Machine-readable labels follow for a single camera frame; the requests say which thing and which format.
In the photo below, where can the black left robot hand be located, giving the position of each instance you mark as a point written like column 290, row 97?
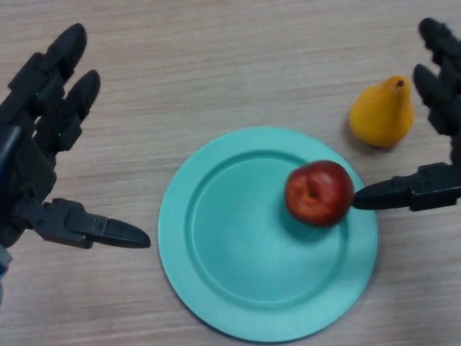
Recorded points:
column 32, row 151

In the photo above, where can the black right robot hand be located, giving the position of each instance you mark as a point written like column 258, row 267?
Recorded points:
column 443, row 108

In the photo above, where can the red apple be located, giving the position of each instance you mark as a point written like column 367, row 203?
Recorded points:
column 318, row 194

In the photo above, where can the green round plate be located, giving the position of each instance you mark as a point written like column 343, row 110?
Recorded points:
column 248, row 252

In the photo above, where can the yellow pear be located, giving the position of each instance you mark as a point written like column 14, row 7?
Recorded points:
column 381, row 113

